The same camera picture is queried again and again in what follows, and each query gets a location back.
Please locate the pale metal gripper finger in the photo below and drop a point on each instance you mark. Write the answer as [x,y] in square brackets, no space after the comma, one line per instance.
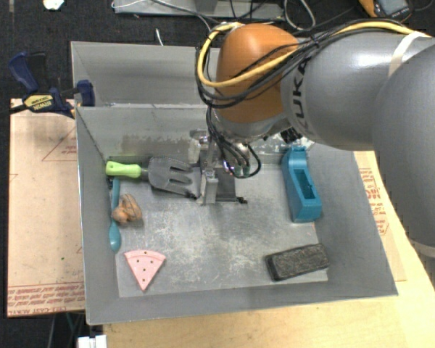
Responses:
[212,190]
[204,189]

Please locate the grey metal bin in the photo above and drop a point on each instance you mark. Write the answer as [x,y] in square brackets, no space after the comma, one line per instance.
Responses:
[217,238]

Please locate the blue rectangular plastic holder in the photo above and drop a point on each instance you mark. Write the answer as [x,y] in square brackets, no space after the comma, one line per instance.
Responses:
[304,194]

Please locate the pink toy watermelon slice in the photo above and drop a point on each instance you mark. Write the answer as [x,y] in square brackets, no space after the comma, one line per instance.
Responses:
[144,267]

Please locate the teal plastic spoon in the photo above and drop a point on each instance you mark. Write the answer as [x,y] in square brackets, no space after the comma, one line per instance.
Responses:
[115,236]

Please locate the dark green flat block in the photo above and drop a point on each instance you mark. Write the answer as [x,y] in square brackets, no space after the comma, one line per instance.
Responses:
[298,262]

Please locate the brown cardboard board red print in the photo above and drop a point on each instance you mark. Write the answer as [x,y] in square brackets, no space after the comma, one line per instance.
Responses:
[43,201]

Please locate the black cylinder on white bracket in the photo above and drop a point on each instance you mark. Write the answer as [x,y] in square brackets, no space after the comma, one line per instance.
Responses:
[289,135]

